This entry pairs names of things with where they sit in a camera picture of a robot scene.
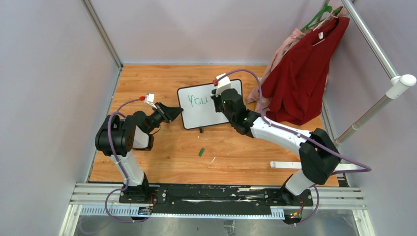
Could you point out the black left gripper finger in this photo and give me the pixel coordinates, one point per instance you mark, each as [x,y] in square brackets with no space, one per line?
[168,118]
[169,112]

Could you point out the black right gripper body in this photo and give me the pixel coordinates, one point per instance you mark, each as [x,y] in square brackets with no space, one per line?
[219,104]

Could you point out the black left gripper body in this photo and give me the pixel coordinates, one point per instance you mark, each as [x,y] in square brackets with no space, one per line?
[156,117]

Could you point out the white whiteboard black frame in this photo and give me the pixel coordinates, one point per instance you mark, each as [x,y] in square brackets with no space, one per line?
[198,107]

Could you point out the green marker cap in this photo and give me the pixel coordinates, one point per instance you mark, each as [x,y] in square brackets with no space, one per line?
[201,152]

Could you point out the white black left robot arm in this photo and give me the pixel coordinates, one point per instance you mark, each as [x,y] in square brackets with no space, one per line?
[118,138]

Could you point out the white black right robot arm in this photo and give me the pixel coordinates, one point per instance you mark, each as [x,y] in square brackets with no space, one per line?
[318,156]

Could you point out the pink garment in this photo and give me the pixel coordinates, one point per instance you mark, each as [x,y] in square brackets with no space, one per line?
[273,65]

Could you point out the red shirt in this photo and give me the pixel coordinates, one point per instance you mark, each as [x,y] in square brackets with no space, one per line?
[303,71]

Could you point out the green clothes hanger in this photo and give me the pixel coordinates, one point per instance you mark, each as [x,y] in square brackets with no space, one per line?
[317,19]

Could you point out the metal clothes rack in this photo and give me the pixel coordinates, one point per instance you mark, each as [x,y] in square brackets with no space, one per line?
[371,95]

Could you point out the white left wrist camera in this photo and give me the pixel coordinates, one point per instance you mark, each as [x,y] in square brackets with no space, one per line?
[149,99]

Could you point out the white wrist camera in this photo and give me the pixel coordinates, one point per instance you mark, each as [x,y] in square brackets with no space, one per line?
[221,82]
[149,99]

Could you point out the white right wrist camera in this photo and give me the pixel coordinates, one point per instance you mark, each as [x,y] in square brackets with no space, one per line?
[221,82]

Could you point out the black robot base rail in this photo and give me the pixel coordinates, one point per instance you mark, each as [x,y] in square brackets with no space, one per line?
[212,201]

